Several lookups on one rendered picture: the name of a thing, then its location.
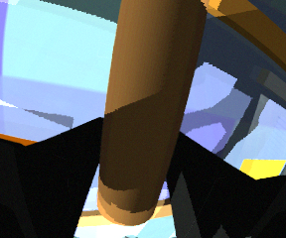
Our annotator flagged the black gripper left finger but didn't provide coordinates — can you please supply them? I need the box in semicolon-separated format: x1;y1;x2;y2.
0;118;103;238

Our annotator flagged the brown cylinder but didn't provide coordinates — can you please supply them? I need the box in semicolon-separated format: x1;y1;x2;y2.
96;0;210;226

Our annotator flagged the orange bar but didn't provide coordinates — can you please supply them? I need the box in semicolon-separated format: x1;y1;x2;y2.
77;198;172;227

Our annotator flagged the grey metal cabinet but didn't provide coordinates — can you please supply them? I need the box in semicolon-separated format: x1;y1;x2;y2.
239;159;286;179

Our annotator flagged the yellow bar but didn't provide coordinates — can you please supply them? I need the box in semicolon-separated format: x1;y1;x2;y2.
208;0;286;71

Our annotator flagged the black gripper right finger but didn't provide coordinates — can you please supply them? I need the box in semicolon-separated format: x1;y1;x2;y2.
167;131;286;238

